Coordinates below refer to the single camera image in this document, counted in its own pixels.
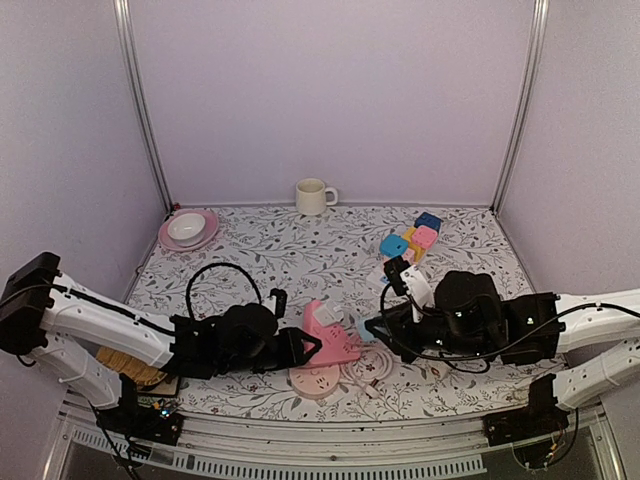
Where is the aluminium frame post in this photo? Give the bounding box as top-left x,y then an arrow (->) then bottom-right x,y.
490,0 -> 550,216
113,0 -> 174,214

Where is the pink coiled power cord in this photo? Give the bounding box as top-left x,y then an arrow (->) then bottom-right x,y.
339,344 -> 401,400

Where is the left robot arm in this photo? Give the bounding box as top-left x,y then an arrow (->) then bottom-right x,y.
1,252 -> 322,434

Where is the light blue charger plug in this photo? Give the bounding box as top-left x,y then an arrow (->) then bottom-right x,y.
356,320 -> 376,343

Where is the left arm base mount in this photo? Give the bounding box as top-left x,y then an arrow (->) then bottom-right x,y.
95,397 -> 185,446

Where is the white delixi socket adapter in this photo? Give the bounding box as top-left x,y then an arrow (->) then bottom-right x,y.
425,362 -> 449,383

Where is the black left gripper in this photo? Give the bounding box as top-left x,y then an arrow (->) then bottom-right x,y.
218,327 -> 320,377

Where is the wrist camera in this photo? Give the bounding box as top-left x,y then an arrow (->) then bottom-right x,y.
268,288 -> 288,320
383,256 -> 435,323

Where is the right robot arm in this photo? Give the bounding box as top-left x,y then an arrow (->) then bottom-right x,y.
365,271 -> 639,436

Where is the woven bamboo basket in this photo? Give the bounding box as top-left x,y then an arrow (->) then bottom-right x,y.
96,347 -> 167,387

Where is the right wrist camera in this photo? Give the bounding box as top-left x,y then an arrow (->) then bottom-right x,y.
383,256 -> 435,323

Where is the pink plate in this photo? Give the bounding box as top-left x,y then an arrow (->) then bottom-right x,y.
158,209 -> 219,253

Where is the pink cube socket front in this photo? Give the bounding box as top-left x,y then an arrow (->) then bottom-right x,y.
383,249 -> 415,264

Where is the right aluminium frame post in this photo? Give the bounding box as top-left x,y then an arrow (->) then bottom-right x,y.
490,0 -> 550,216

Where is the white long power strip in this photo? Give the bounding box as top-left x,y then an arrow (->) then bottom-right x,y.
365,227 -> 443,296

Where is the left aluminium frame post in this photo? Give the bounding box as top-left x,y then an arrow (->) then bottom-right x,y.
113,0 -> 174,214

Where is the white bowl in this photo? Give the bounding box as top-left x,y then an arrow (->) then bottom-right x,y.
167,213 -> 206,247

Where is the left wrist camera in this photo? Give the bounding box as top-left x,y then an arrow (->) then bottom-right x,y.
268,288 -> 288,320

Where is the pink triangular power strip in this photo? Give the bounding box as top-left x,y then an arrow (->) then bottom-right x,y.
302,299 -> 361,367

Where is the cyan cube socket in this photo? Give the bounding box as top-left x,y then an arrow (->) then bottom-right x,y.
379,234 -> 409,258

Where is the cream ceramic mug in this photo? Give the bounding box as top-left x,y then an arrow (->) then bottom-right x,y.
296,178 -> 339,216

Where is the white charger plug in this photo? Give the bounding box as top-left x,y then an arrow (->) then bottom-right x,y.
314,304 -> 344,327

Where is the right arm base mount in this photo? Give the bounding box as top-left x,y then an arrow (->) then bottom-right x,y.
482,405 -> 569,446

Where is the yellow cube socket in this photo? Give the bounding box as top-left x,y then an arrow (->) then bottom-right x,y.
402,227 -> 426,264

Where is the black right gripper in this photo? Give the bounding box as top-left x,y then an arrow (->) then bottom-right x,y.
365,301 -> 493,366

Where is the dark blue cube socket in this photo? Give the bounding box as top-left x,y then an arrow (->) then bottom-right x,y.
414,211 -> 442,232

